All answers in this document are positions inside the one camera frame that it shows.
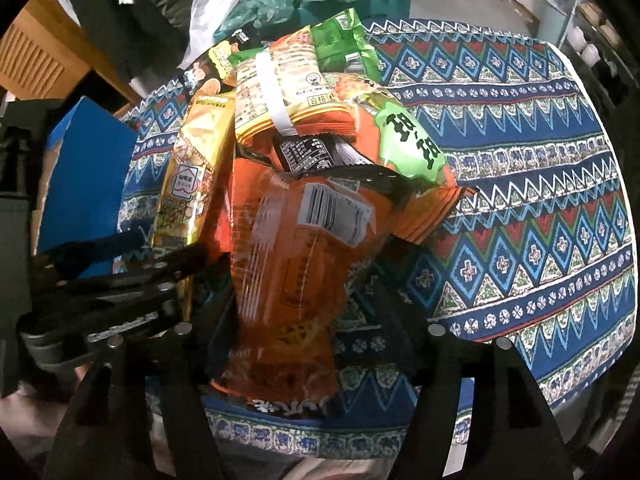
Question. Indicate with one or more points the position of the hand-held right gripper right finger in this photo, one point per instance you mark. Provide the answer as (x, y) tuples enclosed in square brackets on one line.
[(400, 330)]

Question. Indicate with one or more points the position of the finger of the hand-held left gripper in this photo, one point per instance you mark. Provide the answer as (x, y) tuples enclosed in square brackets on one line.
[(150, 277), (105, 252)]

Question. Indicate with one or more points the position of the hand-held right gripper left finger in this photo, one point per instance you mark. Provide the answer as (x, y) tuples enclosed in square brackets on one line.
[(197, 355)]

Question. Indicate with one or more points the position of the blue cardboard box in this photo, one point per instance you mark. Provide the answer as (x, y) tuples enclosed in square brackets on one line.
[(85, 175)]

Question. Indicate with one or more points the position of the yellow snack packet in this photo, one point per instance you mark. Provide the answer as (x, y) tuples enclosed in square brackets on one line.
[(197, 175)]

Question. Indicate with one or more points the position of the orange transparent noodle packet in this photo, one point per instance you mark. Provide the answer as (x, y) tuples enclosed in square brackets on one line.
[(295, 280)]

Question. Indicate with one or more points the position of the black cartoon noodle packet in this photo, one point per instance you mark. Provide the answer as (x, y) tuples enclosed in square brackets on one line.
[(220, 60)]

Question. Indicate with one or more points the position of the orange packet with white seam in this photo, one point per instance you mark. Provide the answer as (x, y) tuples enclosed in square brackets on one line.
[(280, 85)]

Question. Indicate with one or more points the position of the green snack packet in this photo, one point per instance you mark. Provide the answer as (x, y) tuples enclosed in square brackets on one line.
[(340, 40)]

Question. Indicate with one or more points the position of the orange packet with green label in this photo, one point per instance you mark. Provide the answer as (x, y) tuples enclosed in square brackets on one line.
[(410, 150)]

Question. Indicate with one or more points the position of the black packet with white print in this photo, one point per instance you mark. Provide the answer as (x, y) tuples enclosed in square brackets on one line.
[(310, 152)]

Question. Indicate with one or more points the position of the wooden cabinet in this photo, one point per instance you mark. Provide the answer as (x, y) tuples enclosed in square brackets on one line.
[(45, 55)]

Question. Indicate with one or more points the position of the patterned blue tablecloth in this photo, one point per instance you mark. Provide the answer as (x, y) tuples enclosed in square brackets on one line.
[(525, 160)]

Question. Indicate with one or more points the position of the dark green jacket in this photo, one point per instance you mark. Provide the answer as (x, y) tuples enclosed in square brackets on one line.
[(140, 15)]

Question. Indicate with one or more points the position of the white plastic bag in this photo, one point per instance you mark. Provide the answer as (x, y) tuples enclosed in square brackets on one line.
[(220, 0)]

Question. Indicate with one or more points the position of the shoe rack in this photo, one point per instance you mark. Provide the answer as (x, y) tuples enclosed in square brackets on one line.
[(590, 35)]

